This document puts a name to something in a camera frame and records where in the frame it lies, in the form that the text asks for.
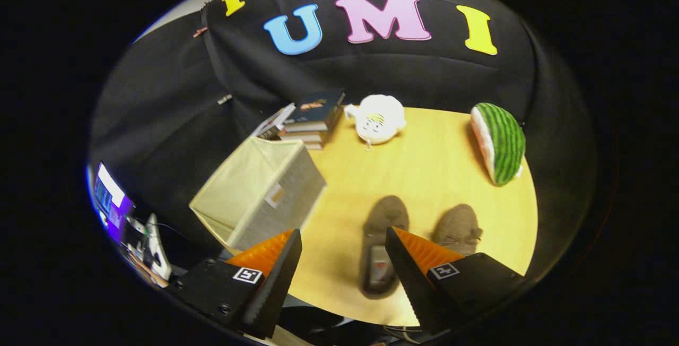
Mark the grey fabric storage box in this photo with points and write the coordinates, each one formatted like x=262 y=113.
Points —
x=276 y=197

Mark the lit computer screen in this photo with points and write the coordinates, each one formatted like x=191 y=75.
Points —
x=112 y=197

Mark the copper coloured clip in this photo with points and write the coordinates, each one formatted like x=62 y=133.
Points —
x=200 y=32

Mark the dark blue book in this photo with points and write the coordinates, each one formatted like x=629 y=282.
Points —
x=318 y=107

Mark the watermelon slice plush toy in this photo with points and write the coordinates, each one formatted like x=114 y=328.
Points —
x=504 y=141

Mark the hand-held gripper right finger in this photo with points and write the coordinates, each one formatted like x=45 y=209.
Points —
x=411 y=287

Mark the white plush toy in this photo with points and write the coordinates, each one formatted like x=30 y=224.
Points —
x=379 y=118

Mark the book with brown cover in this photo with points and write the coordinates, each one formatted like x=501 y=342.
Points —
x=307 y=135

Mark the silver metal clip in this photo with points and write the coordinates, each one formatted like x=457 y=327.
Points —
x=225 y=99

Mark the brown shoe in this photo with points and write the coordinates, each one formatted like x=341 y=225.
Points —
x=457 y=226
x=383 y=224

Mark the thin pale book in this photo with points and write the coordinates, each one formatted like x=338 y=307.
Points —
x=314 y=146

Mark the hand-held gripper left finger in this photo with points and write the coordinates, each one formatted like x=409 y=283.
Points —
x=273 y=287

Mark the white plastic device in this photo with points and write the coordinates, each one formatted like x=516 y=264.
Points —
x=156 y=250

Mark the white book with dark picture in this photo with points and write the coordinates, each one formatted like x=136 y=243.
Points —
x=273 y=122

